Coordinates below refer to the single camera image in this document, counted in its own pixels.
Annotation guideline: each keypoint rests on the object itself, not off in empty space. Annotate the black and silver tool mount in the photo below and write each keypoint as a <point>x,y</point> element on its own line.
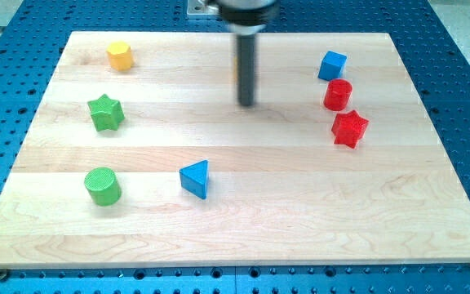
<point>247,16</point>

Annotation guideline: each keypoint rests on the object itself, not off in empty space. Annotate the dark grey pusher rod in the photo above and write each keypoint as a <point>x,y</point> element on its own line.
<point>245,49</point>

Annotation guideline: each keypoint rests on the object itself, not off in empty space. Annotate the blue cube block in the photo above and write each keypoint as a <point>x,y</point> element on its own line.
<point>332,66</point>

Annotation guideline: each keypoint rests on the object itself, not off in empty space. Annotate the yellow hexagon block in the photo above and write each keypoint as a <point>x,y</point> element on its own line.
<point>120,56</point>

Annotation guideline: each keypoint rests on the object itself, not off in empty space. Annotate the red cylinder block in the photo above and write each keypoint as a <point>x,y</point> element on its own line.
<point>337,94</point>

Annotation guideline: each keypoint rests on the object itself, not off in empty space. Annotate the red star block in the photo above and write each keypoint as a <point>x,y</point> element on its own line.
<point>349,128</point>

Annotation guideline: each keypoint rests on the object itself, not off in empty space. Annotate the blue triangle block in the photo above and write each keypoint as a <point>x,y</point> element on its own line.
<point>194,178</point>

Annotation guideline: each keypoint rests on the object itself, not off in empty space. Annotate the green star block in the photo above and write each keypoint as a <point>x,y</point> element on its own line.
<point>106,113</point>

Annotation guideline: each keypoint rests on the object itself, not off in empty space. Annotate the light wooden board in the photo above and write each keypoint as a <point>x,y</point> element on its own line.
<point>280,191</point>

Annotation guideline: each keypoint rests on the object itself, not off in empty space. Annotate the green cylinder block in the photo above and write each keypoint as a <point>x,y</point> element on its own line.
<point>102,185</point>

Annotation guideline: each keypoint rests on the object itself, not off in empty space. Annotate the silver metal bracket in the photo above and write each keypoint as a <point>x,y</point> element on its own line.
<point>201,9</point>

